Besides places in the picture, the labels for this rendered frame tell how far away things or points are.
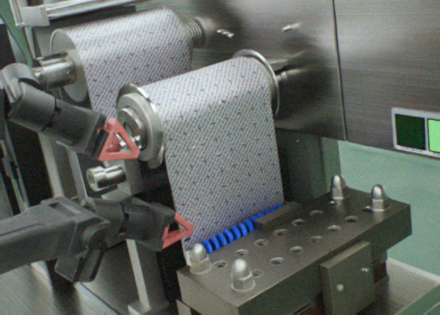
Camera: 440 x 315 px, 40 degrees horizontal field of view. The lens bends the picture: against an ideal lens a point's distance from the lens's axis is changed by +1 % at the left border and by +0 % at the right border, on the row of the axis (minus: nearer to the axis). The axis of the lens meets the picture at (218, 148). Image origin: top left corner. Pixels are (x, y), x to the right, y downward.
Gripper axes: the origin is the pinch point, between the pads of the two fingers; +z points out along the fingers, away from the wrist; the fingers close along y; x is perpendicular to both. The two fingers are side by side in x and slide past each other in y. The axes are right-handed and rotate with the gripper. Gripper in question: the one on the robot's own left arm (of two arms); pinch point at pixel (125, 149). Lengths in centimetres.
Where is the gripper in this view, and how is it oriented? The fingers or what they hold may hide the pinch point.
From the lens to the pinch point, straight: 99.0
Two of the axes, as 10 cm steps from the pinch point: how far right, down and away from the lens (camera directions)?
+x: 3.8, -9.2, 1.0
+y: 6.0, 1.7, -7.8
